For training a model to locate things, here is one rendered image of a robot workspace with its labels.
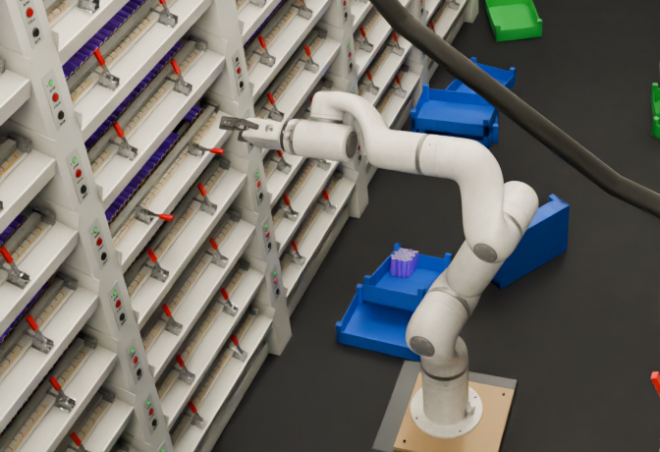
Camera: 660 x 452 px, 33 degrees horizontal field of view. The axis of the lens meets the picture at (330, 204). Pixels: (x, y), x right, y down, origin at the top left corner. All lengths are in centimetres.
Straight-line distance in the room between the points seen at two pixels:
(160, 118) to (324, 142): 42
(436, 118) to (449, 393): 172
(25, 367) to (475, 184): 102
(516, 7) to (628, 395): 229
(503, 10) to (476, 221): 290
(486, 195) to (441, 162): 12
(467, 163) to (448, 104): 209
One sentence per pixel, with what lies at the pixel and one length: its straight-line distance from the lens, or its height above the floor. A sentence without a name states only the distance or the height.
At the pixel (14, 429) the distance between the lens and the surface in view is 253.
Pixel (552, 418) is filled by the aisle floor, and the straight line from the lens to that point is 339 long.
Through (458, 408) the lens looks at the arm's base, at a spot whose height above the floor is 36.
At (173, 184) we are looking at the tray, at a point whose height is 94.
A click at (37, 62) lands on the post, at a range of 222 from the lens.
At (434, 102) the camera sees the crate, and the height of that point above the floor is 8.
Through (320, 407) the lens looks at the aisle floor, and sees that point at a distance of 344.
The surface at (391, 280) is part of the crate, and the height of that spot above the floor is 5.
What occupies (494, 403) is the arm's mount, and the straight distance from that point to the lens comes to 303.
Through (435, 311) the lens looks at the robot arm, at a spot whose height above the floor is 72.
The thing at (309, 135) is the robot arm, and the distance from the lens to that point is 253.
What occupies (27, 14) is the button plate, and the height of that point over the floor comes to 162.
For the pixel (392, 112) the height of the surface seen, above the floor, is 17.
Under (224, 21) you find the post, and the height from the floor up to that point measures 121.
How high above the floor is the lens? 261
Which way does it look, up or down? 39 degrees down
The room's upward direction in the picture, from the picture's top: 7 degrees counter-clockwise
